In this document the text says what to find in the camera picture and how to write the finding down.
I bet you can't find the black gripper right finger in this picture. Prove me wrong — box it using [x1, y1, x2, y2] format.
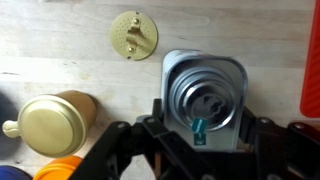
[238, 106, 320, 180]

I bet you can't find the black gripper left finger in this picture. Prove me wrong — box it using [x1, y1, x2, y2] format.
[68, 98, 174, 180]

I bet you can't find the silver rectangular tin can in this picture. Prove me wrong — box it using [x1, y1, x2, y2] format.
[160, 49, 249, 153]

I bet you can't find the orange round cup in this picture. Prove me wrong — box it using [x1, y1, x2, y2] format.
[32, 155, 84, 180]

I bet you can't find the gold lidded pot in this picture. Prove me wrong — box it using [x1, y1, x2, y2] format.
[1, 89, 98, 159]

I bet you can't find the gold perforated disc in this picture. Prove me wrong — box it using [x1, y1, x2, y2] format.
[109, 10, 159, 62]

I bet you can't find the blue cup with handle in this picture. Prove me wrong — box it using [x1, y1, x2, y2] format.
[0, 164, 33, 180]

